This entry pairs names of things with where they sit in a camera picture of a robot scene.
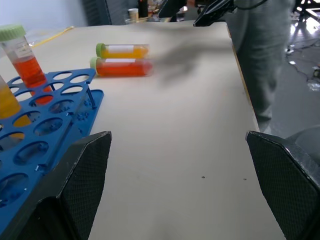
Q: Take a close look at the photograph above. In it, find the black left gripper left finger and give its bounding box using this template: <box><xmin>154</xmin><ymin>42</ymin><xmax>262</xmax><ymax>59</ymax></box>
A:
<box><xmin>0</xmin><ymin>130</ymin><xmax>113</xmax><ymax>240</ymax></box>

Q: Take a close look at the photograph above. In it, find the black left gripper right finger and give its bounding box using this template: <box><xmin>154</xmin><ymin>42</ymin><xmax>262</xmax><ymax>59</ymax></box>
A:
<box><xmin>245</xmin><ymin>130</ymin><xmax>320</xmax><ymax>240</ymax></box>

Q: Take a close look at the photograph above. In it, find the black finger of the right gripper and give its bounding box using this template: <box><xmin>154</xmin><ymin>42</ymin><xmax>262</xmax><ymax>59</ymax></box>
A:
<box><xmin>192</xmin><ymin>0</ymin><xmax>237</xmax><ymax>28</ymax></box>
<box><xmin>157</xmin><ymin>0</ymin><xmax>188</xmax><ymax>19</ymax></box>

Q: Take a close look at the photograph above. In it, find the yellow liquid tube, green cap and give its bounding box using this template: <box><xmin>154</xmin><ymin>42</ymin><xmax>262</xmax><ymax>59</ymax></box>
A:
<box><xmin>95</xmin><ymin>42</ymin><xmax>151</xmax><ymax>60</ymax></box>

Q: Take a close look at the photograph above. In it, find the red liquid tube, green cap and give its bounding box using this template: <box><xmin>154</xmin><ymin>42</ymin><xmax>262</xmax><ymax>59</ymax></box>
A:
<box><xmin>89</xmin><ymin>56</ymin><xmax>154</xmax><ymax>78</ymax></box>
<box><xmin>0</xmin><ymin>24</ymin><xmax>55</xmax><ymax>106</ymax></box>

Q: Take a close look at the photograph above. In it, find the blue plastic test tube rack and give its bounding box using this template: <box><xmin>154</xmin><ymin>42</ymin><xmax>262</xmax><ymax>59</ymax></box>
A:
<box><xmin>0</xmin><ymin>67</ymin><xmax>105</xmax><ymax>216</ymax></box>

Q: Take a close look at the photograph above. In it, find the black bottle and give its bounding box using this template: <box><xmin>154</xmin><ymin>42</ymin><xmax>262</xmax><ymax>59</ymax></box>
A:
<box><xmin>138</xmin><ymin>0</ymin><xmax>149</xmax><ymax>18</ymax></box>

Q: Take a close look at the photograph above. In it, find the paper cup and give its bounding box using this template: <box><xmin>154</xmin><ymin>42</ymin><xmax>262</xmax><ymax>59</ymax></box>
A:
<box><xmin>127</xmin><ymin>8</ymin><xmax>139</xmax><ymax>21</ymax></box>

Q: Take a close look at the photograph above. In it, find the person in grey trousers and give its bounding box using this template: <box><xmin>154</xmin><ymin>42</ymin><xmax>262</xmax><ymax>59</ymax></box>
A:
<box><xmin>224</xmin><ymin>0</ymin><xmax>297</xmax><ymax>133</ymax></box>

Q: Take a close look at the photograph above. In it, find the dark grey chair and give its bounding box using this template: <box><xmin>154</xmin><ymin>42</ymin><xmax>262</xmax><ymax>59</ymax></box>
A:
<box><xmin>81</xmin><ymin>0</ymin><xmax>112</xmax><ymax>26</ymax></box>

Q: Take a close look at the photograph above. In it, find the black office chair base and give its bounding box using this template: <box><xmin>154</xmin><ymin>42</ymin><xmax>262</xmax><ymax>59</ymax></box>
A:
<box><xmin>294</xmin><ymin>0</ymin><xmax>320</xmax><ymax>22</ymax></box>

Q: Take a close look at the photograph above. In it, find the yellow cable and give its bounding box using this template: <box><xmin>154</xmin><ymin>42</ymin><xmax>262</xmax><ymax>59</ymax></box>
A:
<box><xmin>31</xmin><ymin>25</ymin><xmax>75</xmax><ymax>49</ymax></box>

